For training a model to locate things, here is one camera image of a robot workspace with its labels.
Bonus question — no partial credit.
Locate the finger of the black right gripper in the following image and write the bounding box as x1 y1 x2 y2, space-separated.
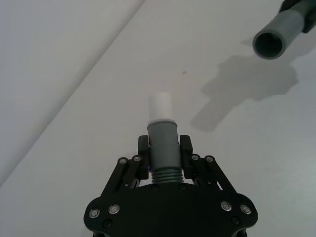
278 0 295 13
300 8 316 34

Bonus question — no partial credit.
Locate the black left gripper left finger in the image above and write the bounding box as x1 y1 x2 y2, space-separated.
98 134 151 198

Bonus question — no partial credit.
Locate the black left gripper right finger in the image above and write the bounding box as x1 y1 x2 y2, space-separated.
179 134 235 198

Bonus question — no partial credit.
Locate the grey plastic tube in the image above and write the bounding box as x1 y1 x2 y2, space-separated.
252 0 316 60

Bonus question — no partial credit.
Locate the grey threaded plug white tip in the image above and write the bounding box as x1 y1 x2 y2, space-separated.
146 91 185 184

